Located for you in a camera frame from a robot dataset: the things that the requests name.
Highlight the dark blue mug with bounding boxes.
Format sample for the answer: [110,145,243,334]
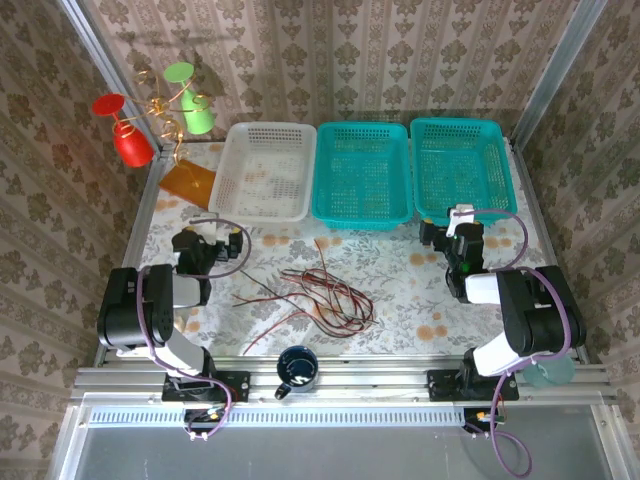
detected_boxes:
[273,344,320,401]

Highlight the translucent teal cup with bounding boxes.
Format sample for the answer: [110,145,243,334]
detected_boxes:
[522,355,577,389]

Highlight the white plastic basket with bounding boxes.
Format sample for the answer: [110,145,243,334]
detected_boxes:
[208,121,318,224]

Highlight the slotted white cable duct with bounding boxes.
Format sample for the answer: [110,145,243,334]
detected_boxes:
[87,405,466,426]

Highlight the grey metal panel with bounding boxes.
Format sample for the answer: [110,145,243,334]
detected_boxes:
[49,404,640,480]

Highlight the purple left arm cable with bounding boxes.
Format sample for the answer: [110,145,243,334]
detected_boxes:
[135,215,253,442]

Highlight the aluminium mounting rail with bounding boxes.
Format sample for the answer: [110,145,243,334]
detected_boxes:
[74,355,617,401]

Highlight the red plastic wine glass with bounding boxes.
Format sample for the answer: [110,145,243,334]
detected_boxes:
[91,93,156,169]

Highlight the green plastic wine glass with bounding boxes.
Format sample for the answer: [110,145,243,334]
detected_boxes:
[163,61,217,135]

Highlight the aluminium frame post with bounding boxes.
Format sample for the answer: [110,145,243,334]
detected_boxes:
[57,0,174,159]
[510,0,610,149]

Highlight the teal plastic basket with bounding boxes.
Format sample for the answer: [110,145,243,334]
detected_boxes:
[409,117,519,227]
[310,121,415,231]

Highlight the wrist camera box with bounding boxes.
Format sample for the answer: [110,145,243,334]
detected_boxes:
[191,213,220,245]
[446,203,476,237]

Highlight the gold wire stand amber base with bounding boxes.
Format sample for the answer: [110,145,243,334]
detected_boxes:
[130,69,217,207]

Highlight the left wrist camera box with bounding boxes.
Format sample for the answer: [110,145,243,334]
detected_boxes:
[191,213,220,245]

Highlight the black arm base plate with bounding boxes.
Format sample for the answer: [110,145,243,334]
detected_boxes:
[160,370,251,404]
[427,368,520,403]

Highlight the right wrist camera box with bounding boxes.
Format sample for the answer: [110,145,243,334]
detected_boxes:
[446,203,476,237]

